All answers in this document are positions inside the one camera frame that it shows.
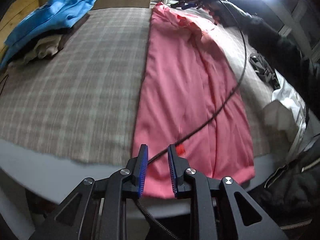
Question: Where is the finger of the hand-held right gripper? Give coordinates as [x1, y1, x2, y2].
[172, 1, 200, 10]

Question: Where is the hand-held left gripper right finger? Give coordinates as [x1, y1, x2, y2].
[167, 144, 290, 240]

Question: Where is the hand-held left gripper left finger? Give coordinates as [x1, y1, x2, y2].
[29, 144, 149, 240]

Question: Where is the pink shirt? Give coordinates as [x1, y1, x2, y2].
[131, 1, 255, 200]

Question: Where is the person's right forearm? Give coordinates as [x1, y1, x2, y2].
[217, 1, 320, 63]

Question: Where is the dark grey garment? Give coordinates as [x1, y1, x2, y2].
[249, 54, 280, 89]

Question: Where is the plaid blanket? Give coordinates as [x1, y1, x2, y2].
[0, 7, 295, 167]

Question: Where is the dark folded garment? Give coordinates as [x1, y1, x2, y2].
[10, 15, 90, 60]

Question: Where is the black jacket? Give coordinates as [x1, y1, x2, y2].
[255, 55, 320, 240]

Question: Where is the white garment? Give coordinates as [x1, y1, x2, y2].
[261, 75, 308, 155]

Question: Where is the blue garment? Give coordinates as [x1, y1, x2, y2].
[0, 0, 100, 69]

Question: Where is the beige folded garment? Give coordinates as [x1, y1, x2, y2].
[15, 34, 63, 64]

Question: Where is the pine wooden board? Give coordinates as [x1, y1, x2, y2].
[0, 0, 43, 60]

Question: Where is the black braided cable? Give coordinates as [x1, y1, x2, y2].
[135, 0, 248, 240]

